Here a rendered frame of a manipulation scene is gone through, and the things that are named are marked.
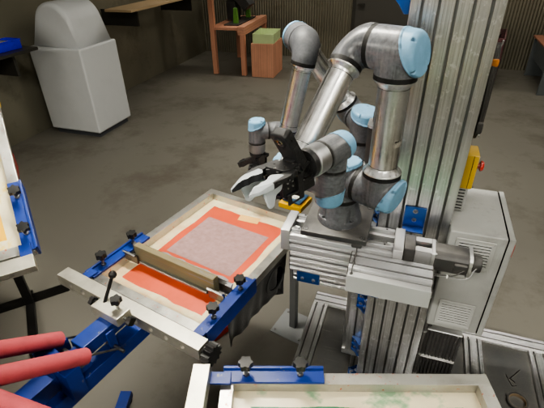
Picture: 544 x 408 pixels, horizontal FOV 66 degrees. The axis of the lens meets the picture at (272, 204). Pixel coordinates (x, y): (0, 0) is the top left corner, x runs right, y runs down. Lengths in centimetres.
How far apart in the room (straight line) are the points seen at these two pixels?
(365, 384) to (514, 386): 130
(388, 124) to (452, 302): 83
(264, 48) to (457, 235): 649
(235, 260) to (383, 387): 78
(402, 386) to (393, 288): 28
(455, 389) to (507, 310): 184
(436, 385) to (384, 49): 95
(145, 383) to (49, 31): 424
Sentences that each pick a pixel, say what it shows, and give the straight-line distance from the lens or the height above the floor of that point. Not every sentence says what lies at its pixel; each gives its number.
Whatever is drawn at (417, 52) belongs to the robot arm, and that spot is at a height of 185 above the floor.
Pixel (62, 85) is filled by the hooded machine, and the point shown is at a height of 65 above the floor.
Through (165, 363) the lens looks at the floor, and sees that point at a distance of 270.
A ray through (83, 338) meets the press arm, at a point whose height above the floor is 104.
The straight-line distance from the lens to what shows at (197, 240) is 192.
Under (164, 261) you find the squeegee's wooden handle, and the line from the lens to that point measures 169.
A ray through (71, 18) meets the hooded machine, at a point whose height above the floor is 139.
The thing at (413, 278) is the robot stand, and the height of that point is 118.
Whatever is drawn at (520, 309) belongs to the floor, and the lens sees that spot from 329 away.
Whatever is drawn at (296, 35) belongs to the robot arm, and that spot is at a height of 179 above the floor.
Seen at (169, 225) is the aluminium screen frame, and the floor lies 99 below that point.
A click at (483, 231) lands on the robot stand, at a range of 162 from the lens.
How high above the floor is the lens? 209
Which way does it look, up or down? 32 degrees down
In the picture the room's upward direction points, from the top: 1 degrees counter-clockwise
